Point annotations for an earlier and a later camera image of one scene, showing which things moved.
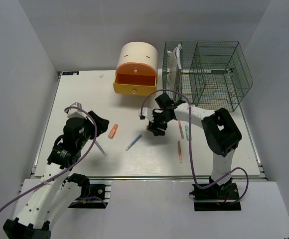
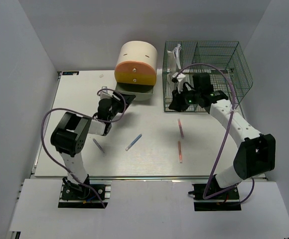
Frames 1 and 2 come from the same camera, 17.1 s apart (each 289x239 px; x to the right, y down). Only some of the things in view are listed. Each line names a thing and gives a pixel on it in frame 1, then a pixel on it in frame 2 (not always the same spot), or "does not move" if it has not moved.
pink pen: (181, 129) does not move
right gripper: (155, 124) to (178, 105)
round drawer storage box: (137, 68) does not move
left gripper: (101, 124) to (127, 99)
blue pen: (130, 145) does not move
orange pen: (180, 152) does not move
